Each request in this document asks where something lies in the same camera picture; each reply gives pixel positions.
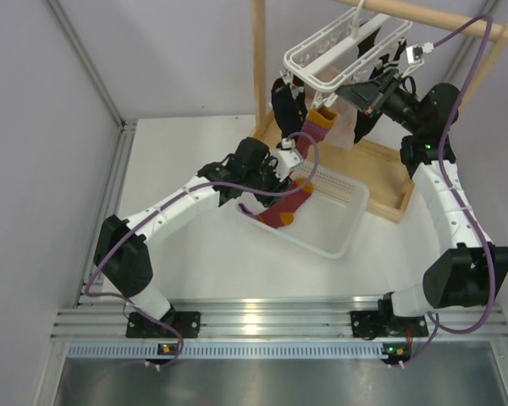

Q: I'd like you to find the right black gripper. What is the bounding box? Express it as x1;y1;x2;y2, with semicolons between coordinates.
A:
334;68;422;135

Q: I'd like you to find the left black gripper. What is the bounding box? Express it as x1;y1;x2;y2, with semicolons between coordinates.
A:
243;156;292;206

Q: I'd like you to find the maroon purple sock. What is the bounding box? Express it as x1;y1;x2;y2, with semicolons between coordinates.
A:
238;183;314;228

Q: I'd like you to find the white plastic clip hanger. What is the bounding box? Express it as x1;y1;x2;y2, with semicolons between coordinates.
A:
280;5;412;108

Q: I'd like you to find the maroon orange sock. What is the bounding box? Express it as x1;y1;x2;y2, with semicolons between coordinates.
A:
295;106;339;158

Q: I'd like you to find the navy santa sock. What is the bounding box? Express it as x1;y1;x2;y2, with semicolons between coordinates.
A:
271;76;307;138

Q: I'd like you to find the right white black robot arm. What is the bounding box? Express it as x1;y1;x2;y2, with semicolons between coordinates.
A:
336;69;508;336

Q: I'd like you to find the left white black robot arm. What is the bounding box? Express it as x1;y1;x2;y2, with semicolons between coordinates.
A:
93;138;303;336

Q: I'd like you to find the black sock on hanger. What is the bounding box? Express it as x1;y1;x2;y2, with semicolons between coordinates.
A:
357;27;388;65

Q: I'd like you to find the black white striped sock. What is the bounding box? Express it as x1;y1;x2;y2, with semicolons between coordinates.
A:
351;36;410;145

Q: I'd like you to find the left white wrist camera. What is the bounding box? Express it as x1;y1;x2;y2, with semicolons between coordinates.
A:
273;139;303;180

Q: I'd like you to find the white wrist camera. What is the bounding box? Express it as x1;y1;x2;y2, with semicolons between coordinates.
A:
273;139;303;180
406;42;434;67

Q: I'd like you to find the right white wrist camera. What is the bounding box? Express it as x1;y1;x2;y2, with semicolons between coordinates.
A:
406;42;434;67

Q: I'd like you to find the aluminium corner frame profile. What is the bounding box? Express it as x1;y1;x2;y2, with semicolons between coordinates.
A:
44;1;137;309

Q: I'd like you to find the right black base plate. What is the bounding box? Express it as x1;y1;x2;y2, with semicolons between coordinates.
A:
350;310;428;340

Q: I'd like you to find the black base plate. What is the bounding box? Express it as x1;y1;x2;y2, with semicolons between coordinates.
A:
350;310;428;340
125;311;201;339

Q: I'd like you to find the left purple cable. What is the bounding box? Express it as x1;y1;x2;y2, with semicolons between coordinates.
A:
83;131;322;369

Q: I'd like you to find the purple cable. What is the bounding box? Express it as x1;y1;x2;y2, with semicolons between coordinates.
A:
406;14;499;367
83;131;322;369

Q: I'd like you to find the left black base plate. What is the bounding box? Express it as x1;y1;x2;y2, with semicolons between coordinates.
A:
125;311;201;339

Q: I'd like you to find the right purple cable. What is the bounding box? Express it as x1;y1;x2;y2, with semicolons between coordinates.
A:
406;14;499;367

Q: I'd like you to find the aluminium mounting rail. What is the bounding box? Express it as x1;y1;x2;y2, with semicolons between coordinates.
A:
52;294;508;342

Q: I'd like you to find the grey slotted cable duct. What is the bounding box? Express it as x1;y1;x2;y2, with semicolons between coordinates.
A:
67;337;411;360

